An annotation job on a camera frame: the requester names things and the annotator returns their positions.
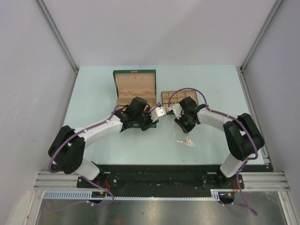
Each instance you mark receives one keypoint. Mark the green jewelry box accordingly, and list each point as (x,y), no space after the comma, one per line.
(138,83)

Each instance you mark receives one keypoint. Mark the slotted cable duct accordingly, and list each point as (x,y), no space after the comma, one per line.
(195,194)

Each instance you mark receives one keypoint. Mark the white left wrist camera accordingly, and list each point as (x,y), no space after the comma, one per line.
(157,112)

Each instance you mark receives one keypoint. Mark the aluminium frame post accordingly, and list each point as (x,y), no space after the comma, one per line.
(57,34)
(262,32)

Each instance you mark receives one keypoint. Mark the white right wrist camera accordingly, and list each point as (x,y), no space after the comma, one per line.
(177,110)

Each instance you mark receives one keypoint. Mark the aluminium frame post right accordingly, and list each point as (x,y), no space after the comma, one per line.
(262,32)

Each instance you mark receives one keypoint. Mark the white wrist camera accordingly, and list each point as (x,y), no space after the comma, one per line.
(177,110)
(157,112)

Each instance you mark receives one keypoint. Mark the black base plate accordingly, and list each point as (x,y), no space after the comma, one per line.
(142,178)

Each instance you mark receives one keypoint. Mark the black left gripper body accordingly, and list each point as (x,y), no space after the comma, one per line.
(144,120)

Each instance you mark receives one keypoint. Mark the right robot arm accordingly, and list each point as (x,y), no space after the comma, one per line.
(242,135)

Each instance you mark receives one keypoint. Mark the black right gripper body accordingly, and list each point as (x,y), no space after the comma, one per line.
(185,123)

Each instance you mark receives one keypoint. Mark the aluminium front rail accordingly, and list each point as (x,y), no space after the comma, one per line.
(56,181)

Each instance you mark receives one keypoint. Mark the aluminium frame post left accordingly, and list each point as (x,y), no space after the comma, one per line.
(57,34)

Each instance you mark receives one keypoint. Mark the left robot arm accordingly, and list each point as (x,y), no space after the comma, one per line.
(67,150)

